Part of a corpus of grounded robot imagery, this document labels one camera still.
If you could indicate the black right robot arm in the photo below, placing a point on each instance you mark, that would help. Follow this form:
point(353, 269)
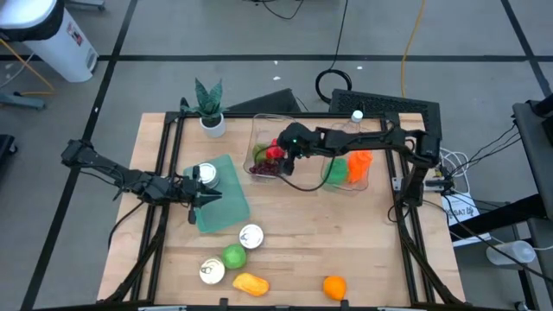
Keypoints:
point(371, 138)

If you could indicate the red bell pepper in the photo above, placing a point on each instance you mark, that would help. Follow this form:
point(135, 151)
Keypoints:
point(275, 152)

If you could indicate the black table clamp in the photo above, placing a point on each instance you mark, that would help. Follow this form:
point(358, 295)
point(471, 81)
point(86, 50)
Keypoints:
point(344, 304)
point(223, 302)

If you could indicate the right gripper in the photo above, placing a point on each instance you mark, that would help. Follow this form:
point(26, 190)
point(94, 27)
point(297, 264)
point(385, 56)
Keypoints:
point(302, 140)

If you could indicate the black metal cart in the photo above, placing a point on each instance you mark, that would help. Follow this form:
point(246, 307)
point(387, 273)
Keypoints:
point(531, 151)

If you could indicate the white oval device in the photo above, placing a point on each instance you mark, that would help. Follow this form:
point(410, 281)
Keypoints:
point(510, 252)

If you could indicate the black perforated computer case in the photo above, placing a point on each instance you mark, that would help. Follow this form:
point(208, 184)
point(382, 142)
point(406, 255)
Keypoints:
point(389, 101)

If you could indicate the white trash bin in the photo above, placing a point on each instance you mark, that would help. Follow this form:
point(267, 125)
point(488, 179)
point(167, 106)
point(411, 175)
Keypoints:
point(56, 47)

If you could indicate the tuna can pull tab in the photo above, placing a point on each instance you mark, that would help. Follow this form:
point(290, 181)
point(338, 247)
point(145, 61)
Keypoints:
point(211, 271)
point(251, 236)
point(207, 173)

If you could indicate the orange plastic bottle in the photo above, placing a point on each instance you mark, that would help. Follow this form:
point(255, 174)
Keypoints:
point(359, 166)

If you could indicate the snake plant white pot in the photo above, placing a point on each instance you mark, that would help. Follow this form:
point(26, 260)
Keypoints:
point(212, 126)

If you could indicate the black aluminium frame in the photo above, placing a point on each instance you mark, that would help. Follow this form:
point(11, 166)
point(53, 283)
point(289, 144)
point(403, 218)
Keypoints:
point(302, 116)

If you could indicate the green pear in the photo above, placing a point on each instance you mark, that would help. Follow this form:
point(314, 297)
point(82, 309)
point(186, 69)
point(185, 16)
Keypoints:
point(259, 153)

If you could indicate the grey metal stand foot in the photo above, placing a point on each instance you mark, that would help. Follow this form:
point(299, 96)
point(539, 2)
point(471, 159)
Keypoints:
point(86, 4)
point(21, 102)

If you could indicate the teal plastic tray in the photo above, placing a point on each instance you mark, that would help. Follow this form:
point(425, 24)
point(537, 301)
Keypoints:
point(229, 211)

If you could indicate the clear plastic bin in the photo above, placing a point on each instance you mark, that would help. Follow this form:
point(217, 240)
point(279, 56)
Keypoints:
point(263, 129)
point(352, 188)

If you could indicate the orange fruit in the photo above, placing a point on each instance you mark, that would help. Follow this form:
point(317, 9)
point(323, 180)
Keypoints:
point(334, 288)

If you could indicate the grey metal bracket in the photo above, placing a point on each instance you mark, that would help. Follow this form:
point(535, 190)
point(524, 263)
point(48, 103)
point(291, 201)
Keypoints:
point(397, 183)

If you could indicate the green apple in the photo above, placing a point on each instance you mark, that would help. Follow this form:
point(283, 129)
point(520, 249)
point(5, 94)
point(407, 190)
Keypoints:
point(233, 256)

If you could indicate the white paper sign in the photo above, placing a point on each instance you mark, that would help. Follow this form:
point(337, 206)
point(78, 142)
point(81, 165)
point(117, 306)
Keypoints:
point(468, 208)

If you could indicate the green plastic bottle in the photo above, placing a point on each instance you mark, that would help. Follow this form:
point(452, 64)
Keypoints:
point(337, 172)

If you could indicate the purple grape bunch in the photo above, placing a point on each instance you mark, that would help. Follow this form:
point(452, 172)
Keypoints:
point(264, 169)

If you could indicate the black flat equipment box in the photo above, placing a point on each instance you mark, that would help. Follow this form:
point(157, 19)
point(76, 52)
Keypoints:
point(270, 103)

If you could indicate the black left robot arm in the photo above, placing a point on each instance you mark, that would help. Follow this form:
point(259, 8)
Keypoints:
point(112, 173)

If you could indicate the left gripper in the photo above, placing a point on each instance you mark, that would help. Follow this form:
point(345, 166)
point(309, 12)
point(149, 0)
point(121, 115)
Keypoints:
point(181, 192)

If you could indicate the black chair base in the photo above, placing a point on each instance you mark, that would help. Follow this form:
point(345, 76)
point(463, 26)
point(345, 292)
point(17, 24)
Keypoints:
point(5, 149)

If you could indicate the white flat bracket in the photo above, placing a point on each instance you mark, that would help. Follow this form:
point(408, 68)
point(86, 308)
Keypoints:
point(395, 308)
point(162, 308)

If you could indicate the clear bottle white cap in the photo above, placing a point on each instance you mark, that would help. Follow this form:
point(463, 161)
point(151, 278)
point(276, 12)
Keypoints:
point(357, 116)

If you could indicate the yellow mango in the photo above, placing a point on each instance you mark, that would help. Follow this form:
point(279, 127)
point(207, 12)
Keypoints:
point(250, 285)

